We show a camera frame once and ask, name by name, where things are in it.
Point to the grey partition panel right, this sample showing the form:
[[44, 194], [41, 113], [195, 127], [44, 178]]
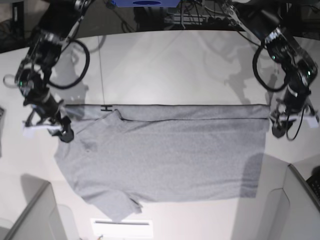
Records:
[[291, 212]]

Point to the grey partition panel left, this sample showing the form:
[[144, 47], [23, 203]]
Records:
[[40, 220]]

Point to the black keyboard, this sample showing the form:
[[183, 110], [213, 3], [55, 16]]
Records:
[[314, 184]]

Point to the grey partition panel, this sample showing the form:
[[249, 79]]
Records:
[[291, 212], [40, 220]]

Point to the grey cloth at left edge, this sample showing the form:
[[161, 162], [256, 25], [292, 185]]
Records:
[[2, 120]]

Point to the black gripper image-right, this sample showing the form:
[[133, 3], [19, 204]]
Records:
[[289, 108]]

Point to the white slotted tray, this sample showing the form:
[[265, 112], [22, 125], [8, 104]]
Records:
[[126, 229]]

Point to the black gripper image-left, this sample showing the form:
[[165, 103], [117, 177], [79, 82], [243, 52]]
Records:
[[47, 108]]

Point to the blue box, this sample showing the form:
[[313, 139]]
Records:
[[146, 3]]

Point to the grey T-shirt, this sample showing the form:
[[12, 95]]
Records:
[[138, 154]]

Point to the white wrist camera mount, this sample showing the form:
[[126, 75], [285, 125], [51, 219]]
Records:
[[312, 119], [30, 129]]

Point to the white power strip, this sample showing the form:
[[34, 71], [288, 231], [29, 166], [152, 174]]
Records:
[[194, 19]]

